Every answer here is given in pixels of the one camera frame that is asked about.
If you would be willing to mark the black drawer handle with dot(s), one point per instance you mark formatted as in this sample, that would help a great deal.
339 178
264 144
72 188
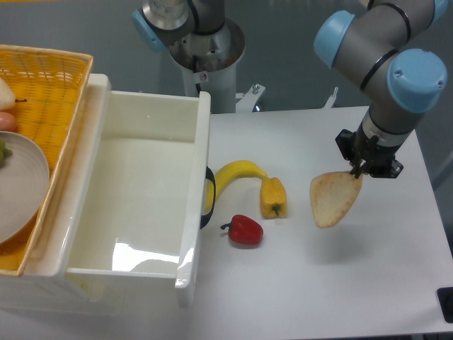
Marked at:
211 198

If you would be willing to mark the white drawer cabinet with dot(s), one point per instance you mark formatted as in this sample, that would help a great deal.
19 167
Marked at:
45 283

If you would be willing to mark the grey plate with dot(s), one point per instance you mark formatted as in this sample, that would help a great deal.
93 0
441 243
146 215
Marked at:
25 177

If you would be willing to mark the yellow banana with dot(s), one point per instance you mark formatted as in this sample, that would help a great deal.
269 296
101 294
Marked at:
235 170

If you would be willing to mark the green grapes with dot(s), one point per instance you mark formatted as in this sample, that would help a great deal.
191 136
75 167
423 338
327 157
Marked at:
5 152

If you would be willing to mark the red bell pepper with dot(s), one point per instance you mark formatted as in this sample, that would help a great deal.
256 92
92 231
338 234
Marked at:
244 230

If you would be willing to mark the yellow woven basket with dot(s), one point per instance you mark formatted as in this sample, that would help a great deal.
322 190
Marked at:
52 82

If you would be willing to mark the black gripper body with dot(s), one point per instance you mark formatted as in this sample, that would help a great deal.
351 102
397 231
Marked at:
357 147

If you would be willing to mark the pink peach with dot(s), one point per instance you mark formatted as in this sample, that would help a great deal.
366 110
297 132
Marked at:
8 122

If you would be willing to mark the open upper white drawer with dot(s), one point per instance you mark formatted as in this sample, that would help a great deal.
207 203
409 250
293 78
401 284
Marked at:
145 202

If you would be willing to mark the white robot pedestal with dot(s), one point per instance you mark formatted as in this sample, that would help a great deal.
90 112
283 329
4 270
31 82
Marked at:
208 63

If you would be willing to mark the white mounting bracket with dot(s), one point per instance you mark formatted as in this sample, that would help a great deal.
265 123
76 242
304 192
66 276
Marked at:
247 102

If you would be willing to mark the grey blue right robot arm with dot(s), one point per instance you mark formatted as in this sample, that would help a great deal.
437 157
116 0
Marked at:
403 85

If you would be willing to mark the black table corner fixture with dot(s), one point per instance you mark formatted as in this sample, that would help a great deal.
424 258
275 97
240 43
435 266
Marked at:
445 297

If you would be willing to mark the yellow bell pepper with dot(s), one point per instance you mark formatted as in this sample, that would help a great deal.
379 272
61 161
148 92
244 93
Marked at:
273 198

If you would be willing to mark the triangle bread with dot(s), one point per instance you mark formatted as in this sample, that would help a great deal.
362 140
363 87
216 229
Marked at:
332 195

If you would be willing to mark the white pear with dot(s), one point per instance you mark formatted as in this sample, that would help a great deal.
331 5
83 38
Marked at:
7 97

